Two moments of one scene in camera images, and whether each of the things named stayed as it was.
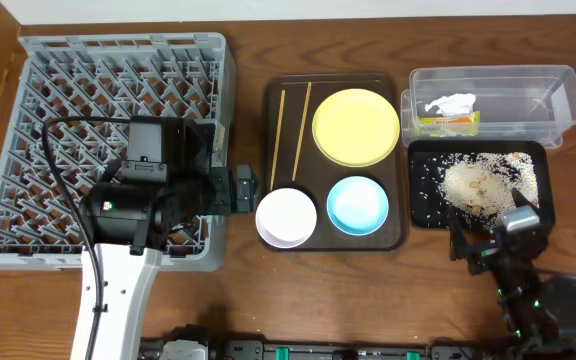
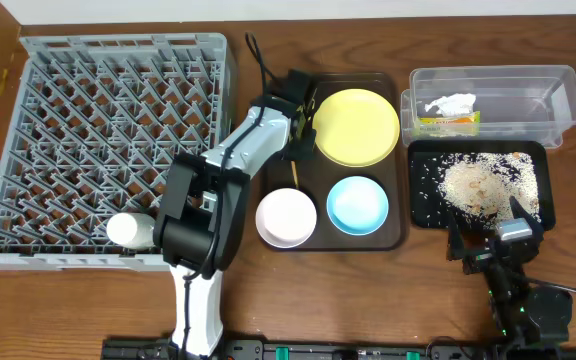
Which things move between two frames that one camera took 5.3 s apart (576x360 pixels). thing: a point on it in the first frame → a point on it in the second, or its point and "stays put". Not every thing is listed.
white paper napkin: (453, 105) stays put
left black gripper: (243, 188) → (306, 122)
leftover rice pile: (481, 185) stays put
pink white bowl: (285, 217) stays put
